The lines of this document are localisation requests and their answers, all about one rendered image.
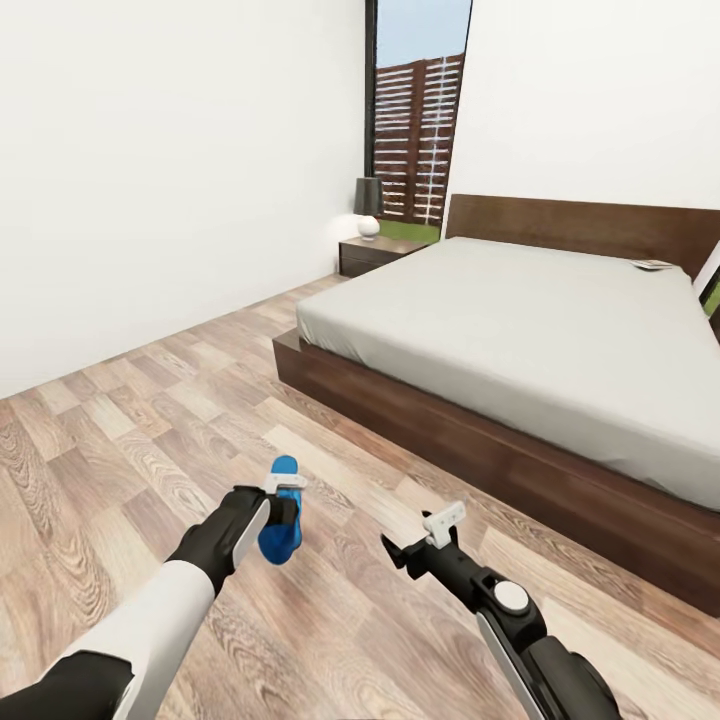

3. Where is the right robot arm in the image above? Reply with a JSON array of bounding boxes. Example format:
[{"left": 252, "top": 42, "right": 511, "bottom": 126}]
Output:
[{"left": 381, "top": 501, "right": 623, "bottom": 720}]

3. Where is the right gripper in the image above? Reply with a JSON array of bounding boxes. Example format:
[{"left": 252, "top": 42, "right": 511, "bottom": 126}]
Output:
[{"left": 381, "top": 525, "right": 470, "bottom": 589}]

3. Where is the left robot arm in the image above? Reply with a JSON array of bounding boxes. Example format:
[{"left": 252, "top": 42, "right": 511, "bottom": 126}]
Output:
[{"left": 0, "top": 473, "right": 307, "bottom": 720}]

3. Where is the sandal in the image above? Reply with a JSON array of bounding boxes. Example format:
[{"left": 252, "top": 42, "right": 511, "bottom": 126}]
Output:
[
  {"left": 257, "top": 455, "right": 297, "bottom": 565},
  {"left": 279, "top": 491, "right": 302, "bottom": 551}
]

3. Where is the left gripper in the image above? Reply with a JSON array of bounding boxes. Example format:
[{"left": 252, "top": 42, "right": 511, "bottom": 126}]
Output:
[{"left": 267, "top": 495, "right": 299, "bottom": 526}]

